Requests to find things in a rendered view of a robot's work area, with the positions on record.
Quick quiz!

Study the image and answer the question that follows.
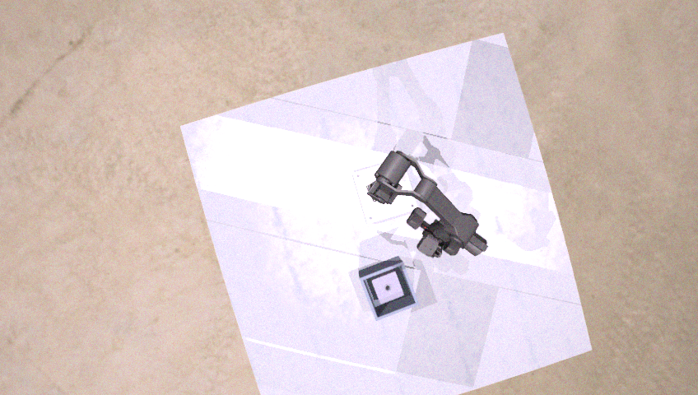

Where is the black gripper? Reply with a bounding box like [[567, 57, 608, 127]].
[[407, 207, 460, 256]]

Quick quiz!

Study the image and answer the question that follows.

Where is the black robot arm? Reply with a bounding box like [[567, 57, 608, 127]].
[[366, 151, 488, 258]]

